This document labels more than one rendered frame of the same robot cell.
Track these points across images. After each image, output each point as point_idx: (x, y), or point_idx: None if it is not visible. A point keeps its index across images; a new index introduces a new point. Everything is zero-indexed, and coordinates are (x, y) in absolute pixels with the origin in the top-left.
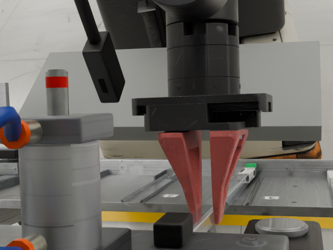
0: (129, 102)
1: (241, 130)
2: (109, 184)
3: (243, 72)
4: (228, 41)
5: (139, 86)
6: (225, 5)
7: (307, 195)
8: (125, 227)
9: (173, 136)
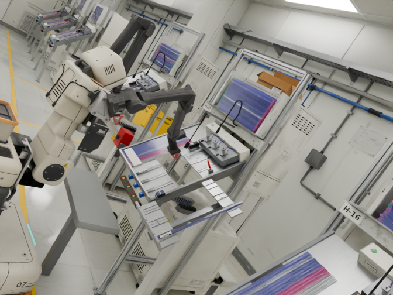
0: (100, 202)
1: None
2: (155, 184)
3: (80, 178)
4: None
5: (92, 199)
6: None
7: (150, 163)
8: (204, 140)
9: None
